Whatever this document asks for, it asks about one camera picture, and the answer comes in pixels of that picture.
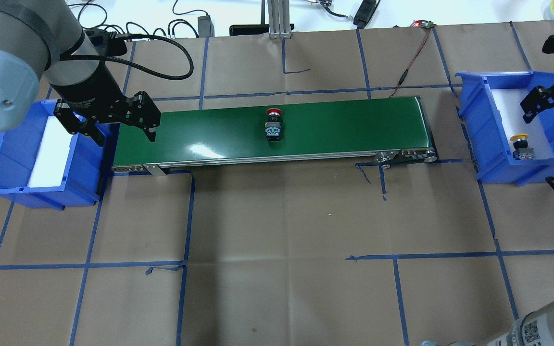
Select black power adapter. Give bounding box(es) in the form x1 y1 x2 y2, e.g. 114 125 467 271
197 15 215 37

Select blue destination bin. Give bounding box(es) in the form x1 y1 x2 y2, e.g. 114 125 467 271
456 72 554 186

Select yellow mushroom push button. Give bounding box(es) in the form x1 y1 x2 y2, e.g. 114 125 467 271
510 133 536 161

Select aluminium frame post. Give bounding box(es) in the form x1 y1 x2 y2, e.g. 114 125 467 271
266 0 292 39

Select white foam pad destination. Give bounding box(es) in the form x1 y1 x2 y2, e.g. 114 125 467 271
491 88 554 160

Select red mushroom push button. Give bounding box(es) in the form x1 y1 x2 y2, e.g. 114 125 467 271
264 108 283 141

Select blue source bin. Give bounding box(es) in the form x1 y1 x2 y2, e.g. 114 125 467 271
0 100 105 210

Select white foam pad source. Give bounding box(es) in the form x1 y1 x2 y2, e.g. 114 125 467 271
27 116 74 188

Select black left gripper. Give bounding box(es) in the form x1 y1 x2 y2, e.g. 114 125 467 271
53 62 162 147

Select green conveyor belt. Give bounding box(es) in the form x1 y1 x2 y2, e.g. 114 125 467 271
112 97 438 174

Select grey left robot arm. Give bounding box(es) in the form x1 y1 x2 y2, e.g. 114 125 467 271
0 0 161 146

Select red black motor wires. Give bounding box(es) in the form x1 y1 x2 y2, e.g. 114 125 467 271
388 20 436 99

